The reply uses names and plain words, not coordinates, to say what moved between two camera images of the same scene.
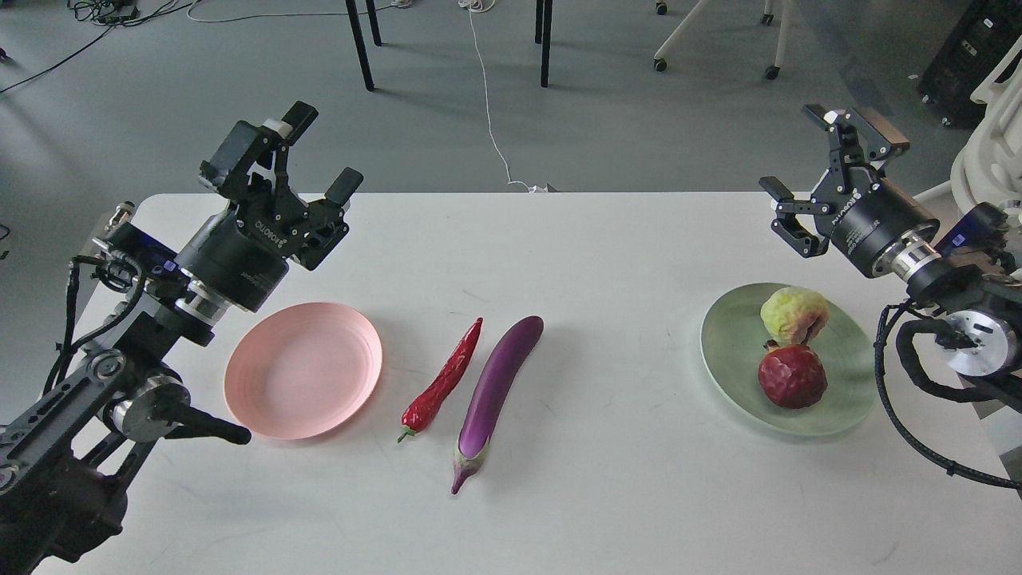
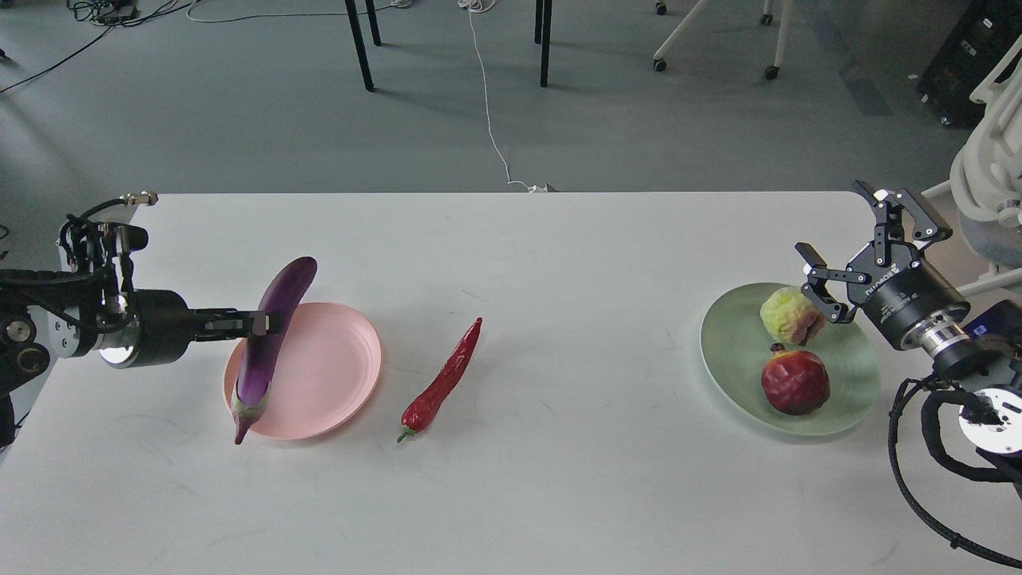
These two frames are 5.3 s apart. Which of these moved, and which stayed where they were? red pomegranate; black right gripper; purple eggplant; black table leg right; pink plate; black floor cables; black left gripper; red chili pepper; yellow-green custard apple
Moved: black left gripper; black right gripper; purple eggplant
Stayed: black floor cables; black table leg right; pink plate; red pomegranate; yellow-green custard apple; red chili pepper
